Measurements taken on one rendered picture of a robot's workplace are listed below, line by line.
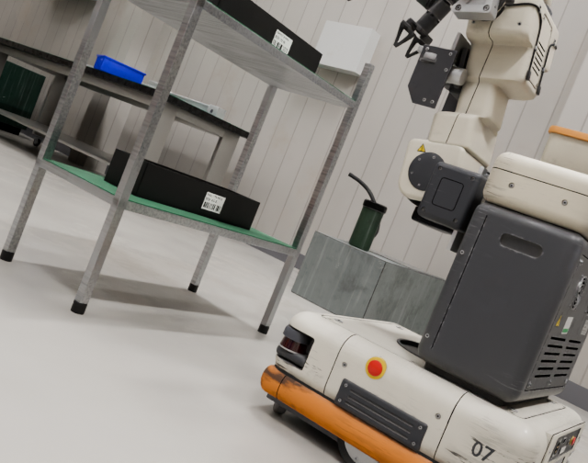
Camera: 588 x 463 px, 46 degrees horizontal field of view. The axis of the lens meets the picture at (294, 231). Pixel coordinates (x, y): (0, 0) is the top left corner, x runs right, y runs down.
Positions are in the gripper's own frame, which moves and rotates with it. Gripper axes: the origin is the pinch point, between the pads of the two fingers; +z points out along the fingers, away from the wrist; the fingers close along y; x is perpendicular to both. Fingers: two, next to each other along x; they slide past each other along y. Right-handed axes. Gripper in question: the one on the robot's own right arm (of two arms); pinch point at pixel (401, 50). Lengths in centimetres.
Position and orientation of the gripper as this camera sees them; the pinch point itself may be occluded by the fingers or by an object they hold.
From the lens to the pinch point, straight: 238.2
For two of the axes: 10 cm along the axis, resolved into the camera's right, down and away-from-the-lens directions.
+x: 5.3, 7.1, -4.6
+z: -6.7, 6.9, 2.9
